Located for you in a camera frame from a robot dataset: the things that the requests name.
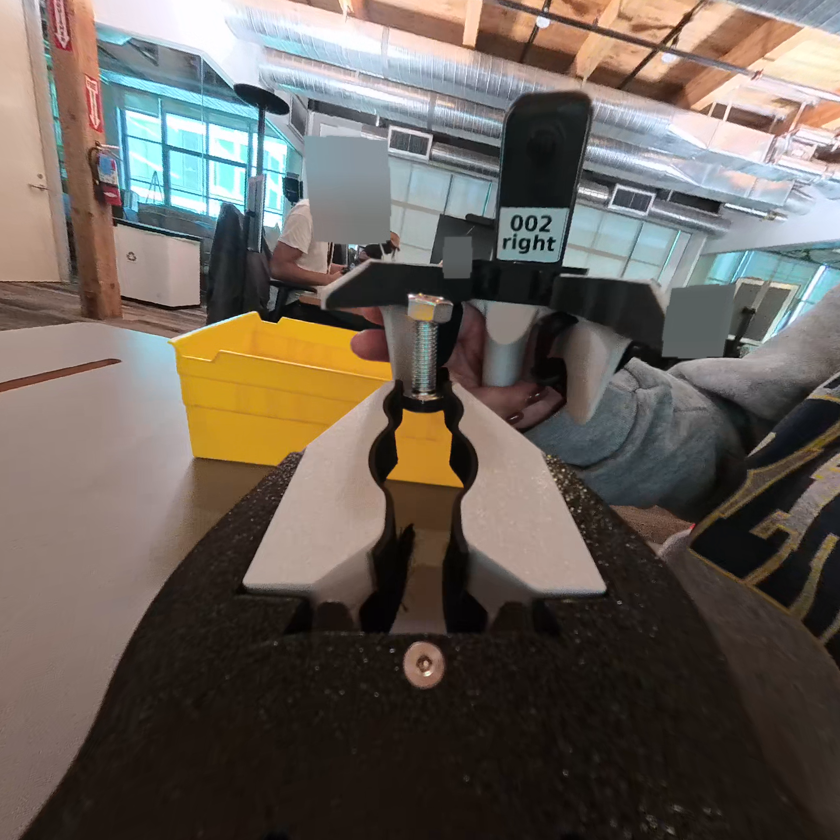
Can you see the long red post sign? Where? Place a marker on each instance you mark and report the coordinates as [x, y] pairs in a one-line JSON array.
[[60, 26]]

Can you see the wooden post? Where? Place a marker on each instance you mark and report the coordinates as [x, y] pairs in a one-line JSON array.
[[85, 229]]

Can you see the white door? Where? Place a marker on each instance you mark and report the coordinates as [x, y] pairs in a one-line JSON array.
[[26, 164]]

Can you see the person's right forearm grey sleeve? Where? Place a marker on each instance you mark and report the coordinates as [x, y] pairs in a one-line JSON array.
[[656, 446]]

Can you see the red fire extinguisher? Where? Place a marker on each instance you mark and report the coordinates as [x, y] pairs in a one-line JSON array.
[[108, 177]]

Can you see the yellow plastic bin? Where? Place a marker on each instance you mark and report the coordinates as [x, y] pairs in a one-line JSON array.
[[262, 394]]

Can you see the silver ceiling air duct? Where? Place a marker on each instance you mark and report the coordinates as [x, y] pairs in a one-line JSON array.
[[459, 98]]

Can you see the short red post sign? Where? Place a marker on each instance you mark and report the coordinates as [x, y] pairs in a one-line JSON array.
[[95, 105]]

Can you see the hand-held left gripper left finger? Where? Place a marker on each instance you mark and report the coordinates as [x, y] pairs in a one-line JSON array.
[[321, 512]]

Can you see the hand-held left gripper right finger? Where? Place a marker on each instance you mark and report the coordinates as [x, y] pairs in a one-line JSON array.
[[525, 518]]

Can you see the silver hex nut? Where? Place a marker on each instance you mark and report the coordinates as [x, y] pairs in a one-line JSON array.
[[426, 396]]

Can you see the black floor lamp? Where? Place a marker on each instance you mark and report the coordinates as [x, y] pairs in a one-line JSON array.
[[261, 98]]

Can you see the white duct vent grille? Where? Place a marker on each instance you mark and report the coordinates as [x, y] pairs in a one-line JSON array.
[[631, 199], [410, 142]]

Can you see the person's right hand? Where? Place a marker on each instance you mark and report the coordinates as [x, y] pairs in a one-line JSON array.
[[469, 354]]

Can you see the silver hex bolt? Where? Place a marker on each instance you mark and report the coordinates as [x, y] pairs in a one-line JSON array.
[[426, 354]]

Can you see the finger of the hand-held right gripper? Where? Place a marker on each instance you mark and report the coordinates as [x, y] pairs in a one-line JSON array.
[[604, 302], [367, 289]]

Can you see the person's navy patterned top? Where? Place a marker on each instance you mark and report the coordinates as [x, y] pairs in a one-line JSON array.
[[787, 525]]

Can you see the black monitor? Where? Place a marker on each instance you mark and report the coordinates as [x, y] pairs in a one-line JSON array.
[[459, 223]]

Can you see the dark jacket on chair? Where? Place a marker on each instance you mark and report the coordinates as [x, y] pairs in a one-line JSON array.
[[236, 269]]

